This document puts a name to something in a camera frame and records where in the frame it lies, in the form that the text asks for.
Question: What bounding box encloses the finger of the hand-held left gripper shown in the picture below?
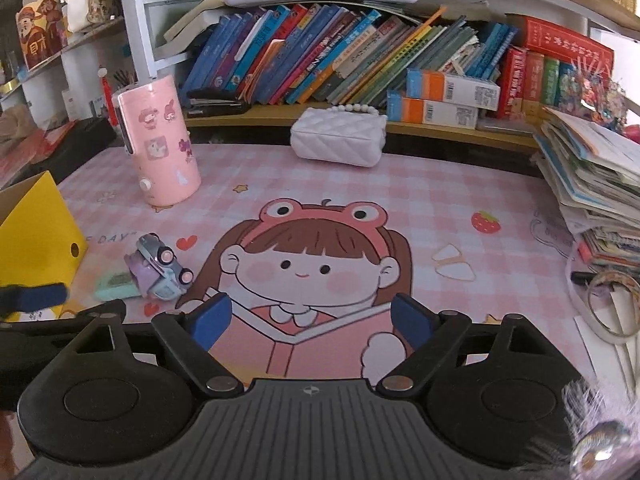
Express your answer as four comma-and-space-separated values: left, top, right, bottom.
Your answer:
0, 321, 83, 413
0, 282, 68, 322

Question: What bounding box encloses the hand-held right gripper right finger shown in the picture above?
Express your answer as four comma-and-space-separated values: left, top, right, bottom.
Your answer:
376, 294, 581, 401

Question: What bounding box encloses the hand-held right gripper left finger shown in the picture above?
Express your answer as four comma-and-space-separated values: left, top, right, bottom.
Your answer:
40, 292, 238, 401

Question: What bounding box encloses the yellow cardboard box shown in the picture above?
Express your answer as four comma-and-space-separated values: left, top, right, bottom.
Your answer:
0, 170, 88, 322

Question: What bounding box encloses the mint green toy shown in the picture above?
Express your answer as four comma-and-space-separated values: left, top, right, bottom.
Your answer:
94, 271, 138, 302

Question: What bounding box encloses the purple toy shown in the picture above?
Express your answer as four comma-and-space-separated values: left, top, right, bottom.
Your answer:
124, 252, 193, 302

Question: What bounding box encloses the grey blue toy car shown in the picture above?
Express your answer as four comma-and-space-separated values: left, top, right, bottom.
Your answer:
136, 232, 196, 287

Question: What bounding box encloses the pink checkered cartoon desk mat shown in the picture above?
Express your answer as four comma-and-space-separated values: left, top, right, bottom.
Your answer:
50, 142, 601, 396

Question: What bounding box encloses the black ribbed case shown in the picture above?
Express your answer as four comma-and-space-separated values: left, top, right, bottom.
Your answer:
30, 117, 118, 186

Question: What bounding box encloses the pink sticker-covered humidifier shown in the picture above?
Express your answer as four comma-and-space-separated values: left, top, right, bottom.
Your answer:
111, 74, 202, 213

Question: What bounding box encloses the tape roll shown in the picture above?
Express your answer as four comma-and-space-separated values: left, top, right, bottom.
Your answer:
586, 270, 640, 342

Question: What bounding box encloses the white paper sheet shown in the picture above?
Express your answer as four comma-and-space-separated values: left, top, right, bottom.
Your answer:
574, 310, 640, 378

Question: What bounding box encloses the white quilted handbag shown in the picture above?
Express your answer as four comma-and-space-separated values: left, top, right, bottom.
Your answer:
290, 102, 388, 168

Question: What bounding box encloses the red tassel ornament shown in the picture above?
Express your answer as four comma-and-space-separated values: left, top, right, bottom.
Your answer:
97, 65, 118, 126

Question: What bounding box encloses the orange white carton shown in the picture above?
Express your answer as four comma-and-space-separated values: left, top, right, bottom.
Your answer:
405, 67, 501, 111
386, 91, 480, 130

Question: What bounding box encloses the grey fluffy charm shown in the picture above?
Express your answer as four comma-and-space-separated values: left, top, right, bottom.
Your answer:
560, 377, 636, 480

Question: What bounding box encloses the stack of booklets and papers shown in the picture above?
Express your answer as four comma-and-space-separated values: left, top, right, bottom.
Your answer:
530, 105, 640, 281

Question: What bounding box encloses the red standing book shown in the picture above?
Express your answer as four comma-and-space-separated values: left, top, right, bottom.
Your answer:
497, 46, 530, 120

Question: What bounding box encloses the paper wealth god figure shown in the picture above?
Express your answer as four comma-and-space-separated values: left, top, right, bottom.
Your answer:
17, 0, 68, 71

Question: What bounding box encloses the row of books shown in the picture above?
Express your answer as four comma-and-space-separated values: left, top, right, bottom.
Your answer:
162, 2, 521, 106

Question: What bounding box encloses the white bookshelf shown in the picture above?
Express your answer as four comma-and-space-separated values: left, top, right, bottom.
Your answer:
0, 0, 640, 156

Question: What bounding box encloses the green standing book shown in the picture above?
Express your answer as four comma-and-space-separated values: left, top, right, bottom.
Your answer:
542, 57, 562, 108

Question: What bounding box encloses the colourful patterned book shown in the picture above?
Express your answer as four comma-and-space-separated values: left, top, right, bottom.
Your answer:
557, 60, 617, 117

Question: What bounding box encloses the stack of white booklets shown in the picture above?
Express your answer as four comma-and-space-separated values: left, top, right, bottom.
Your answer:
162, 0, 236, 46

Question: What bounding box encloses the thick red dictionary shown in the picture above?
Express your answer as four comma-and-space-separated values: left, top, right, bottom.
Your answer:
505, 14, 615, 68

